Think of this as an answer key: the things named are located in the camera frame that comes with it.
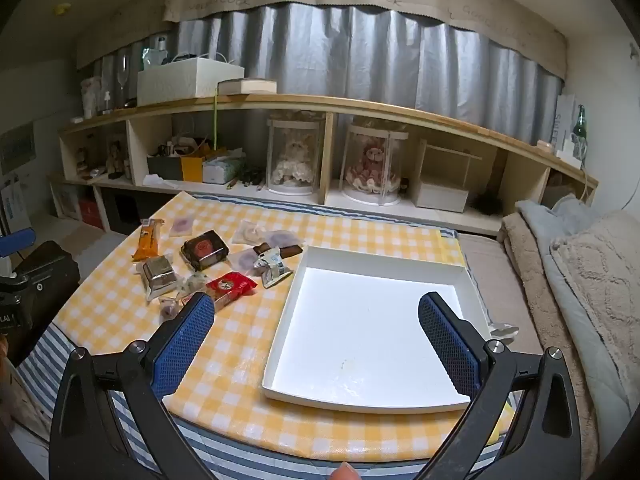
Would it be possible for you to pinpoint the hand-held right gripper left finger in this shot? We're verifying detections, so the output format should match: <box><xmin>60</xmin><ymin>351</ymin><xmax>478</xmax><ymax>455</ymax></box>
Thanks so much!
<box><xmin>50</xmin><ymin>291</ymin><xmax>216</xmax><ymax>480</ymax></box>

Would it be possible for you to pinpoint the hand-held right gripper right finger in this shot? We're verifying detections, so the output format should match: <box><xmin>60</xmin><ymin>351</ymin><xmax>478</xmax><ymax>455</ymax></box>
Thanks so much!
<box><xmin>415</xmin><ymin>291</ymin><xmax>583</xmax><ymax>480</ymax></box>

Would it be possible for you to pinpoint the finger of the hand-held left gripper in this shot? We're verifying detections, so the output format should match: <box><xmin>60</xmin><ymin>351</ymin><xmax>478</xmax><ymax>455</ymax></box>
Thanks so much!
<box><xmin>0</xmin><ymin>230</ymin><xmax>37</xmax><ymax>258</ymax></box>

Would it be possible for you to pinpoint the clear dark snack packet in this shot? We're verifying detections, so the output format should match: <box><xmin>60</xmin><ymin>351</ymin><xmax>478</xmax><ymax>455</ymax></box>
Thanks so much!
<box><xmin>157</xmin><ymin>295</ymin><xmax>193</xmax><ymax>322</ymax></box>

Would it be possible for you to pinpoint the clear pale pastry packet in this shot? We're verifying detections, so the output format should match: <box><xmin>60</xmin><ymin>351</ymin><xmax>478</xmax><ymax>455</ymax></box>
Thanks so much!
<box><xmin>175</xmin><ymin>272</ymin><xmax>213</xmax><ymax>296</ymax></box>

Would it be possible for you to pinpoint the white cardboard tray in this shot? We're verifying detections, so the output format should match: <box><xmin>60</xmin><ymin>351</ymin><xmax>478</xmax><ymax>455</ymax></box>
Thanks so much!
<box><xmin>262</xmin><ymin>245</ymin><xmax>493</xmax><ymax>415</ymax></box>

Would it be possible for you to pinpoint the dark mooncake packet red label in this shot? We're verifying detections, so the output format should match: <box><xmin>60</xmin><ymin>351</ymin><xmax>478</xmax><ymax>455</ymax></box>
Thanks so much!
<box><xmin>180</xmin><ymin>230</ymin><xmax>231</xmax><ymax>270</ymax></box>

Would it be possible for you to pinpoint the orange snack packet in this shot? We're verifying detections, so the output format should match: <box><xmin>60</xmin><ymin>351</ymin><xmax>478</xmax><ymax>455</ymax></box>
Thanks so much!
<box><xmin>131</xmin><ymin>219</ymin><xmax>166</xmax><ymax>262</ymax></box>

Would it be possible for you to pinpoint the silver white snack packet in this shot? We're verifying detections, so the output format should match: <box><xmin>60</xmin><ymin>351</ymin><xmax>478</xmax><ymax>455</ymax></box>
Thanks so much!
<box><xmin>252</xmin><ymin>249</ymin><xmax>293</xmax><ymax>289</ymax></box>

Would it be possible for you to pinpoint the beige pastry packet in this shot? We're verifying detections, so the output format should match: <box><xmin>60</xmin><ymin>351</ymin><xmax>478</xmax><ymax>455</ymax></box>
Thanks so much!
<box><xmin>232</xmin><ymin>220</ymin><xmax>268</xmax><ymax>246</ymax></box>

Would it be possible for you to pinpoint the brown chocolate packet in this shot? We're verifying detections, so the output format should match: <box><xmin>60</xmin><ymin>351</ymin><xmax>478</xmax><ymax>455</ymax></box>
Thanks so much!
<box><xmin>252</xmin><ymin>242</ymin><xmax>304</xmax><ymax>261</ymax></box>

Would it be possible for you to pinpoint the red box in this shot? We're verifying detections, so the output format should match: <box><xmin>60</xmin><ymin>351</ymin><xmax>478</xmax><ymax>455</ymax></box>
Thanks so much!
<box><xmin>77</xmin><ymin>199</ymin><xmax>103</xmax><ymax>231</ymax></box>

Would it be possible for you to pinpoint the beige fleece blanket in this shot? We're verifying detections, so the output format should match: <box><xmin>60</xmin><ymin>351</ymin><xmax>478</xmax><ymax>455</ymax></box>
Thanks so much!
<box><xmin>500</xmin><ymin>212</ymin><xmax>601</xmax><ymax>480</ymax></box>

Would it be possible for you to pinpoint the grey-blue blanket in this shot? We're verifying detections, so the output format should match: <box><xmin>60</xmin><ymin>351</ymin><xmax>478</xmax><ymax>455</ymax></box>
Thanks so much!
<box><xmin>515</xmin><ymin>195</ymin><xmax>636</xmax><ymax>411</ymax></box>

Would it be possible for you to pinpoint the small framed picture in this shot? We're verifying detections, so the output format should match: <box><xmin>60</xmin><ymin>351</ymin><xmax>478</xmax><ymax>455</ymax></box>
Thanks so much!
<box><xmin>105</xmin><ymin>137</ymin><xmax>126</xmax><ymax>178</ymax></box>

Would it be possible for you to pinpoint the white storage box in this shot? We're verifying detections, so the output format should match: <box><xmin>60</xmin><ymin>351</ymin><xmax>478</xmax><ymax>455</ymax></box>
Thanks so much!
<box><xmin>414</xmin><ymin>180</ymin><xmax>469</xmax><ymax>212</ymax></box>

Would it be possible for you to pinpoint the clear doll display case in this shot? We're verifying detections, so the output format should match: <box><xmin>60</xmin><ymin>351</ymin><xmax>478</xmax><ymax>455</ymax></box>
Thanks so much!
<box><xmin>340</xmin><ymin>122</ymin><xmax>408</xmax><ymax>207</ymax></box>
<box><xmin>266</xmin><ymin>117</ymin><xmax>321</xmax><ymax>196</ymax></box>

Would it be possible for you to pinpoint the dark green box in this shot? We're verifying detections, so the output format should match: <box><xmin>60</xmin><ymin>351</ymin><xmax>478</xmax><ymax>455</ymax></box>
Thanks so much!
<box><xmin>146</xmin><ymin>154</ymin><xmax>183</xmax><ymax>181</ymax></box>

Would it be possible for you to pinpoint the cream textured pillow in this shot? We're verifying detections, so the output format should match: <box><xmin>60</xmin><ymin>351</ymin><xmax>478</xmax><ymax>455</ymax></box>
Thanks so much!
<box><xmin>550</xmin><ymin>210</ymin><xmax>640</xmax><ymax>356</ymax></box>

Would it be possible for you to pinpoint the yellow box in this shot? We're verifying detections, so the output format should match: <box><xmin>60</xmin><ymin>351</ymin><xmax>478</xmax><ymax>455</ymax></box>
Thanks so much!
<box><xmin>180</xmin><ymin>155</ymin><xmax>206</xmax><ymax>183</ymax></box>

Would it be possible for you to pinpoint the tissue box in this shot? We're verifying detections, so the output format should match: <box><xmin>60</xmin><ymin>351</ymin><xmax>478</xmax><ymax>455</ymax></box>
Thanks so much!
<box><xmin>202</xmin><ymin>157</ymin><xmax>246</xmax><ymax>184</ymax></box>

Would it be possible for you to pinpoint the small wooden drawer box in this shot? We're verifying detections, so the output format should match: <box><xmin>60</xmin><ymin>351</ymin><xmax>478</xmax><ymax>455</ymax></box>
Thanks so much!
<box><xmin>419</xmin><ymin>139</ymin><xmax>483</xmax><ymax>192</ymax></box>

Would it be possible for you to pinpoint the pink dress bunny doll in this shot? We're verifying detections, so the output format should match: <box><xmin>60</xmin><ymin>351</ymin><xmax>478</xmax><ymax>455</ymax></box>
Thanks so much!
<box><xmin>344</xmin><ymin>142</ymin><xmax>401</xmax><ymax>193</ymax></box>

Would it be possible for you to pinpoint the wine glass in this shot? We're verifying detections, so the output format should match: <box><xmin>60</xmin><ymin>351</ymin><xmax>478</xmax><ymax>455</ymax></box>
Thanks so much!
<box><xmin>116</xmin><ymin>52</ymin><xmax>131</xmax><ymax>108</ymax></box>

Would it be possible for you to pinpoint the cream dress bunny doll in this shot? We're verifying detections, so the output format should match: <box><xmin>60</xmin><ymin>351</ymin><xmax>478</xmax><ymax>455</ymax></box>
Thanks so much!
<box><xmin>272</xmin><ymin>137</ymin><xmax>315</xmax><ymax>186</ymax></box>

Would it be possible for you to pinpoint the large white box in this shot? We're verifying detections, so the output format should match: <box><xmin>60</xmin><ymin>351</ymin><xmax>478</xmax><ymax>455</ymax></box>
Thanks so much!
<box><xmin>136</xmin><ymin>57</ymin><xmax>246</xmax><ymax>107</ymax></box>

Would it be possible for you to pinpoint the white paper bag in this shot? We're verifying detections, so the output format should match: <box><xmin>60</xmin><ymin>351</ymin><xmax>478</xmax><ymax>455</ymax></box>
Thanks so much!
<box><xmin>552</xmin><ymin>94</ymin><xmax>578</xmax><ymax>153</ymax></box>

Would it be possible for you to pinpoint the wooden shelf unit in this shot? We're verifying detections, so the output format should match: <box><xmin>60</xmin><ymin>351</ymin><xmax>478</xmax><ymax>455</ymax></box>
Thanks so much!
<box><xmin>47</xmin><ymin>94</ymin><xmax>600</xmax><ymax>236</ymax></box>

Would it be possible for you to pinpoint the thick book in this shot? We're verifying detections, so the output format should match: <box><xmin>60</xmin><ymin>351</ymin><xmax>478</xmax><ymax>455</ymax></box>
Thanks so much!
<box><xmin>217</xmin><ymin>78</ymin><xmax>277</xmax><ymax>97</ymax></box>

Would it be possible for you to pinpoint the grey curtain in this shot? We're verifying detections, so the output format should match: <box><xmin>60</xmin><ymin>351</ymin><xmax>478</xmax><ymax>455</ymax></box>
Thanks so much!
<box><xmin>77</xmin><ymin>2</ymin><xmax>566</xmax><ymax>143</ymax></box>

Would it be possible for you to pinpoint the wall poster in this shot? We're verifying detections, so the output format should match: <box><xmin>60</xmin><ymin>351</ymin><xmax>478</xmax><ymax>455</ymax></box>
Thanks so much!
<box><xmin>0</xmin><ymin>122</ymin><xmax>38</xmax><ymax>173</ymax></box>

